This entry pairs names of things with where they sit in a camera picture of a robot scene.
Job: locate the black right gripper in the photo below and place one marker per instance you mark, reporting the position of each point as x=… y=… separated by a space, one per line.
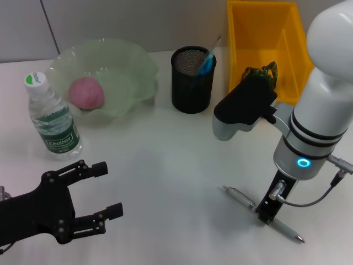
x=275 y=198

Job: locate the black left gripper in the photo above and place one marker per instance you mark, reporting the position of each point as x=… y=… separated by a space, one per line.
x=36 y=212

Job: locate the grey retractable pen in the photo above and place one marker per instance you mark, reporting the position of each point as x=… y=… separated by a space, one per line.
x=240 y=196

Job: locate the green label water bottle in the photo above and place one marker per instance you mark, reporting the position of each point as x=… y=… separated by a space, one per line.
x=59 y=138

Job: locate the pink peach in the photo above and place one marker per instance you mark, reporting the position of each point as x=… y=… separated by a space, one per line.
x=86 y=94

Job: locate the green plastic wrapper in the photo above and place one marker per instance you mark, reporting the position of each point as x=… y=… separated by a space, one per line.
x=268 y=69

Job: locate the blue scissors with sheath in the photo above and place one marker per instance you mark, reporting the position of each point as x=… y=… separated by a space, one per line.
x=209 y=67

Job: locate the clear plastic ruler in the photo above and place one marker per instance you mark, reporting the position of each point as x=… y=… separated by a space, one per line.
x=213 y=47

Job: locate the pale green glass fruit plate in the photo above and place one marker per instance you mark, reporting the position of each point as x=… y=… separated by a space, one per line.
x=129 y=69

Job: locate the black mesh pen holder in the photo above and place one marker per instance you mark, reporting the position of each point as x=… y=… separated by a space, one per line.
x=193 y=91

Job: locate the yellow plastic bin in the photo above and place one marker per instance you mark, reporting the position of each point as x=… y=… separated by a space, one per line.
x=256 y=27

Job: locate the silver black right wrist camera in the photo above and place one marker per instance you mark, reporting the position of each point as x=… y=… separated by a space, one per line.
x=245 y=102

